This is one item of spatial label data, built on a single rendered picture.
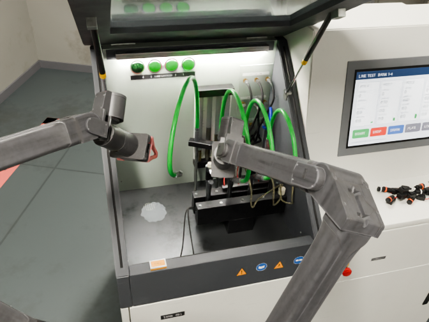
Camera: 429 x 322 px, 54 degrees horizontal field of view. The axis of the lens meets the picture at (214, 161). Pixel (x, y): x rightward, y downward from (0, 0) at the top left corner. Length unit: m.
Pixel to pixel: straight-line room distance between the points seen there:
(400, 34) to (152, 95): 0.89
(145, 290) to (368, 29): 1.12
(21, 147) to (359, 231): 0.60
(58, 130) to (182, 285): 0.75
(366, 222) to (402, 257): 1.15
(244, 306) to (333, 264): 0.98
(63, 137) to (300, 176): 0.47
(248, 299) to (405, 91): 0.94
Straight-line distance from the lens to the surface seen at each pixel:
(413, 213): 1.70
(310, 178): 0.69
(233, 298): 1.58
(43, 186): 3.26
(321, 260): 0.69
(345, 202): 0.66
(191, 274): 1.41
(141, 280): 1.38
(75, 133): 0.90
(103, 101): 0.98
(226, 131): 1.10
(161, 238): 1.61
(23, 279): 2.70
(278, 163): 0.84
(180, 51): 1.49
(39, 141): 0.87
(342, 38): 1.51
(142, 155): 1.04
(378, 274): 1.83
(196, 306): 1.56
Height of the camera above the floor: 2.01
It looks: 37 degrees down
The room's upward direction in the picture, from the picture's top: 3 degrees clockwise
